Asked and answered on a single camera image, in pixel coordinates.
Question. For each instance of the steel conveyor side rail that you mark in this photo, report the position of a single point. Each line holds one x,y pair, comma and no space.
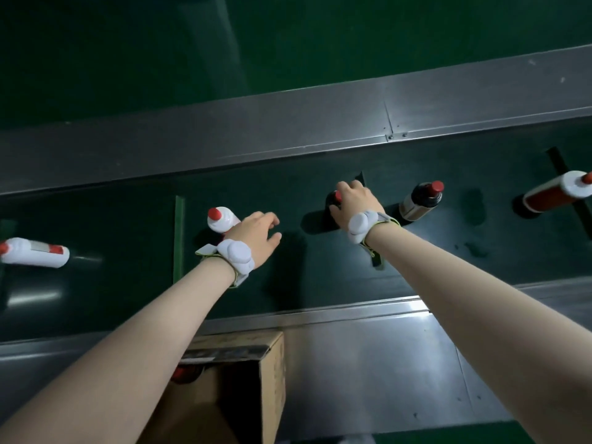
277,120
370,365

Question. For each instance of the white bottle red cap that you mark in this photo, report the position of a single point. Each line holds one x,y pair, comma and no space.
222,219

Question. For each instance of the person's left thumb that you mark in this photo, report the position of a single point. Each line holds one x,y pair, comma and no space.
274,242

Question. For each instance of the person's left forearm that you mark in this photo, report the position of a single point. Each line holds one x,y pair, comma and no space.
125,360

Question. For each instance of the person's right forearm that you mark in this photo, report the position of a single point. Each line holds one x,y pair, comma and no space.
485,328

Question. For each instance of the green belt cleat strip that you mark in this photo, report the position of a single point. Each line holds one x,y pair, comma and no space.
179,240

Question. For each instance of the person's right hand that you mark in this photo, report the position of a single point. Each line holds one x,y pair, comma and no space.
357,201

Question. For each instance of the dark green conveyor belt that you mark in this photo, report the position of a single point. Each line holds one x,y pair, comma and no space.
115,226

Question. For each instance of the person's left hand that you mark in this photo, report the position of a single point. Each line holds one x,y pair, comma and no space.
253,240

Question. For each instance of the white bottle dark red label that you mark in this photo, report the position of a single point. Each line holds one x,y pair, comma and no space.
552,193

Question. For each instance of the red capped bottle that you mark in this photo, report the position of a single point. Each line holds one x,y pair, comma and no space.
187,374

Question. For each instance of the person's right thumb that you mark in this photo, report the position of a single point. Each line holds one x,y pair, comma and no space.
335,212

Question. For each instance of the brown cardboard box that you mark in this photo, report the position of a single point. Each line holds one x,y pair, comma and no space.
272,379

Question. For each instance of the dark bottle red cap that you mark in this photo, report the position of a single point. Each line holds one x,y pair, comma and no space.
420,201
334,198

